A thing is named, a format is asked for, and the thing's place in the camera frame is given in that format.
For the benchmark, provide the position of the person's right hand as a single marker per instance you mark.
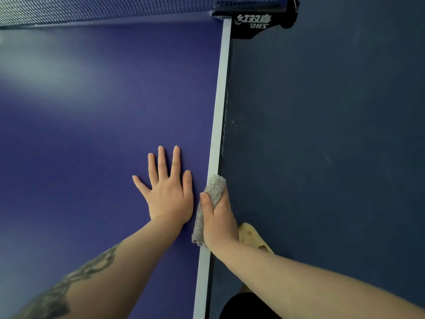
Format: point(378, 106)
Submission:
point(217, 222)

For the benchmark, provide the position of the person's left hand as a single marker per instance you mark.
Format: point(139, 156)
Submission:
point(169, 196)

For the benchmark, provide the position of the grey cleaning cloth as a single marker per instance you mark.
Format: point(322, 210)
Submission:
point(215, 187)

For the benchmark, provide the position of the person's right forearm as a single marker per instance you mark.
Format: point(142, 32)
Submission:
point(315, 282)

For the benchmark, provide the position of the person's left forearm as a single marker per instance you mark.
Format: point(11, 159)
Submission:
point(103, 272)

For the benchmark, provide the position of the person's left leg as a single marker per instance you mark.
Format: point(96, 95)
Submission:
point(245, 289)

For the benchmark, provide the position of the blue table tennis table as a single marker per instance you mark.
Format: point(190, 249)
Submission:
point(99, 112)

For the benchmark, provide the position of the dark blue table tennis net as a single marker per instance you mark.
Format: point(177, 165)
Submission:
point(99, 8)

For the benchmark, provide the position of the cream left slipper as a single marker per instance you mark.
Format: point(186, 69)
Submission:
point(252, 237)

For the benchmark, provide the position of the black shorts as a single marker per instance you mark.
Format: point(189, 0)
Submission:
point(249, 307)

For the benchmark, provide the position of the black net post clamp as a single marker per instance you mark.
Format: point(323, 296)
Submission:
point(257, 19)

